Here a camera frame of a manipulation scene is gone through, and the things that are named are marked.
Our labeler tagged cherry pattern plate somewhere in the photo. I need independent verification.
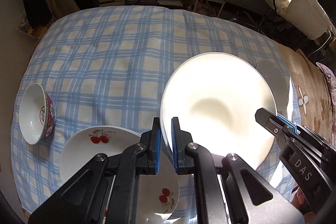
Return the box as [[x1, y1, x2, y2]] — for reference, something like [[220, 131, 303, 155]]
[[59, 126, 181, 224]]

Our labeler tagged person's right hand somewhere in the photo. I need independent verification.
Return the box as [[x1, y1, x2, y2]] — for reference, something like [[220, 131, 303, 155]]
[[291, 188, 311, 214]]

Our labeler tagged red patterned small bowl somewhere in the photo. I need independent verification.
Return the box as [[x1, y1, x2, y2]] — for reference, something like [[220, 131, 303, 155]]
[[19, 83, 55, 145]]

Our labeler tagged brown floral blanket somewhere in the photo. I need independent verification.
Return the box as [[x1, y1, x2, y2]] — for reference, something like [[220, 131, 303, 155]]
[[277, 44, 335, 146]]

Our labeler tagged blue plaid cloth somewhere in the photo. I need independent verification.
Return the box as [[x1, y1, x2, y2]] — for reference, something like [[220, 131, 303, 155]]
[[11, 6, 290, 213]]

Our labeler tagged large white bowl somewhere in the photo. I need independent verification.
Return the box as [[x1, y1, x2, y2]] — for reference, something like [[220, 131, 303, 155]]
[[159, 52, 277, 169]]

